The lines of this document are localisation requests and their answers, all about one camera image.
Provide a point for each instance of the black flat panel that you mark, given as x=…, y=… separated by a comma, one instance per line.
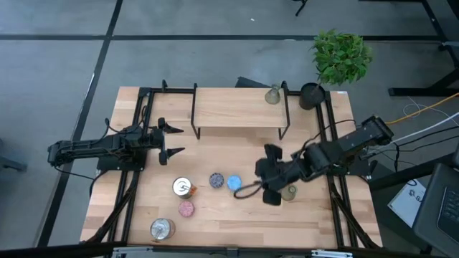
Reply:
x=247, y=83

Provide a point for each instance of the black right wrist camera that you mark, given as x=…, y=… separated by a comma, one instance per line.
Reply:
x=264, y=170

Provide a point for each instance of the wooden shelf riser, black legs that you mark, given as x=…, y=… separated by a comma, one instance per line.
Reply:
x=236, y=107

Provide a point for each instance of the black aluminium table frame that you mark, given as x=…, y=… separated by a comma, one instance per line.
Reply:
x=172, y=90

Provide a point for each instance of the black desk frame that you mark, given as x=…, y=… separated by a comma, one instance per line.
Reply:
x=412, y=91

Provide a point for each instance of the blue patterned round candle tin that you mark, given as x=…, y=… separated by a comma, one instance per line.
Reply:
x=234, y=182

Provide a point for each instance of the black side desk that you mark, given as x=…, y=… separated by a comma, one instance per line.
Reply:
x=401, y=176

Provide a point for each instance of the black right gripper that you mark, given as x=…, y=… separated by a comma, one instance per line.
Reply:
x=290, y=170

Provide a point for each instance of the pink patterned round candle tin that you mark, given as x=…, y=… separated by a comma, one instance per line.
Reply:
x=186, y=209

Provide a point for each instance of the dark grey laptop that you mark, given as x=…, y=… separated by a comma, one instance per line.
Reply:
x=437, y=208

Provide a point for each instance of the silver candle tin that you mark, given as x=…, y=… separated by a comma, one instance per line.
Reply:
x=161, y=228
x=183, y=187

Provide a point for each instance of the white printed paper sheet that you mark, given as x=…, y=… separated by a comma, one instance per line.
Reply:
x=405, y=204

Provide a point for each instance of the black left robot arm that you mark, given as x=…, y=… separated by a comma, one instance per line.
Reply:
x=89, y=147

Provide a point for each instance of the silver aluminium bracket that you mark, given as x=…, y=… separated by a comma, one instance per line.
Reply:
x=331, y=254
x=132, y=252

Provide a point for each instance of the dark floral round candle tin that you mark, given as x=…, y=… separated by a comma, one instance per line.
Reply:
x=216, y=180

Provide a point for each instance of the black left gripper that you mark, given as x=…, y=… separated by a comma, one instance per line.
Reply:
x=157, y=138

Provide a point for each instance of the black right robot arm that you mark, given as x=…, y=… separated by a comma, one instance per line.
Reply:
x=351, y=141

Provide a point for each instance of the black plant pot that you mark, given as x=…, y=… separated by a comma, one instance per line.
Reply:
x=310, y=98

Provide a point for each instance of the green leafy plant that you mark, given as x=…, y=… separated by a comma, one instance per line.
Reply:
x=340, y=57

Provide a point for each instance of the grey chair base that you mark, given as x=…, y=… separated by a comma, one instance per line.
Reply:
x=10, y=165

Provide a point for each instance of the black stand leg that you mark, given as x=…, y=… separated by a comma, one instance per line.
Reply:
x=300, y=9

